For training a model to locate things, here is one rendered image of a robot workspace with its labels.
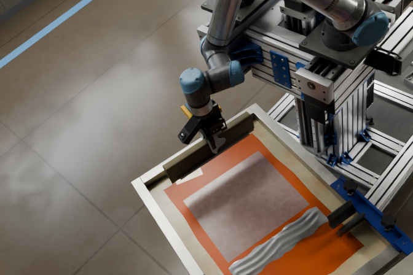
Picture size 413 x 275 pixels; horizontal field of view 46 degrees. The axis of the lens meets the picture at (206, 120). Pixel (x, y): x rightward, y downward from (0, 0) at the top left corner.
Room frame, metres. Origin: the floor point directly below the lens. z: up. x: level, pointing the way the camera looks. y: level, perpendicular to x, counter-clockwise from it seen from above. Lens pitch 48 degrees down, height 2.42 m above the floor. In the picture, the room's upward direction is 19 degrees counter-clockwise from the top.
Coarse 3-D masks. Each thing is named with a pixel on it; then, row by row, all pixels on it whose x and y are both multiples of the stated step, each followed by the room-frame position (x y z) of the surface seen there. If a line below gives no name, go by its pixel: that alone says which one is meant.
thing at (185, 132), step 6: (192, 120) 1.08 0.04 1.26; (198, 120) 1.06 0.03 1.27; (204, 120) 1.06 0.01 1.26; (186, 126) 1.08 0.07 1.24; (192, 126) 1.06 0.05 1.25; (198, 126) 1.05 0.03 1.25; (180, 132) 1.08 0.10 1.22; (186, 132) 1.06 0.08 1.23; (192, 132) 1.05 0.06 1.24; (180, 138) 1.06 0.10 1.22; (186, 138) 1.04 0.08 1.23; (192, 138) 1.05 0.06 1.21
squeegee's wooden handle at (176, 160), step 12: (240, 120) 1.11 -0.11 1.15; (252, 120) 1.12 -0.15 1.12; (228, 132) 1.09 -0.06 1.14; (240, 132) 1.10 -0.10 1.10; (204, 144) 1.06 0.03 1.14; (180, 156) 1.05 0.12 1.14; (192, 156) 1.04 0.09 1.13; (204, 156) 1.05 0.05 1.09; (168, 168) 1.02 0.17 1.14; (180, 168) 1.03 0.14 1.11
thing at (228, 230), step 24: (168, 192) 1.06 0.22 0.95; (192, 192) 1.02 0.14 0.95; (216, 192) 0.99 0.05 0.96; (192, 216) 0.93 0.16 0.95; (216, 216) 0.89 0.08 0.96; (240, 216) 0.86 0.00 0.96; (216, 240) 0.81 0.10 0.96; (240, 240) 0.78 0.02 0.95; (264, 240) 0.75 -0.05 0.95; (216, 264) 0.73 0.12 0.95; (288, 264) 0.65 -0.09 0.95
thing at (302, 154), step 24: (264, 120) 1.21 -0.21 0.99; (192, 144) 1.21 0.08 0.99; (288, 144) 1.06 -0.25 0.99; (312, 168) 0.93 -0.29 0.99; (144, 192) 1.07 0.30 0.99; (336, 192) 0.81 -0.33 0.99; (168, 240) 0.85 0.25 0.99; (384, 240) 0.61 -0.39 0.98; (192, 264) 0.73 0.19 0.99; (384, 264) 0.53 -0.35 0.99
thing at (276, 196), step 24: (240, 144) 1.16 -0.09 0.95; (216, 168) 1.09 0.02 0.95; (240, 168) 1.05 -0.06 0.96; (264, 168) 1.02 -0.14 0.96; (288, 168) 0.98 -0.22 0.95; (240, 192) 0.95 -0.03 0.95; (264, 192) 0.92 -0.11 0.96; (288, 192) 0.89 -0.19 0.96; (264, 216) 0.83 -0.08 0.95; (288, 216) 0.80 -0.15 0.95; (312, 240) 0.69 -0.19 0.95; (336, 240) 0.67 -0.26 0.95; (312, 264) 0.62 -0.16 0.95; (336, 264) 0.60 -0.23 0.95
